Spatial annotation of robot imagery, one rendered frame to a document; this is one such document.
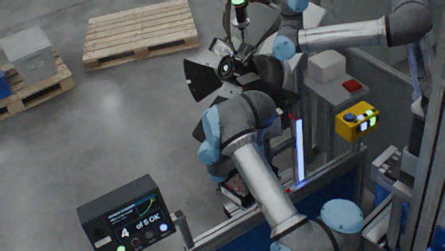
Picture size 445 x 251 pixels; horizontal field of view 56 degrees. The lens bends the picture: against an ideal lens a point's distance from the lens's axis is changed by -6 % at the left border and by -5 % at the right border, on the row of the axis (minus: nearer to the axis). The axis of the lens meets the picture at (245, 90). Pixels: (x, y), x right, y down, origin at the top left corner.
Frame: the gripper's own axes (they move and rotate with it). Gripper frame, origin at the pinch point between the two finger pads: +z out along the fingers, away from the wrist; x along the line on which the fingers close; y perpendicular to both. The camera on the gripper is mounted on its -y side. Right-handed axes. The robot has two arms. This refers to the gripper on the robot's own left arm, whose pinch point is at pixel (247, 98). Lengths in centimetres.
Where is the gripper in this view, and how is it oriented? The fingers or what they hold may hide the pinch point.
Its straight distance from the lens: 178.9
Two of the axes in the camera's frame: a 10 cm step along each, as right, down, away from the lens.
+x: 2.0, 8.1, 5.5
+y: -9.1, -0.5, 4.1
